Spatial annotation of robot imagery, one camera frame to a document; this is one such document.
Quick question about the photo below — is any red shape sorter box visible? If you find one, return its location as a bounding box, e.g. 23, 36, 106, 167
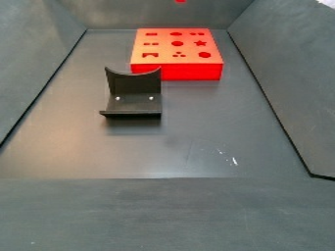
130, 27, 224, 80

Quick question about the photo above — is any black curved holder stand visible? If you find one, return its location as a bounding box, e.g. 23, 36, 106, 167
100, 68, 163, 118

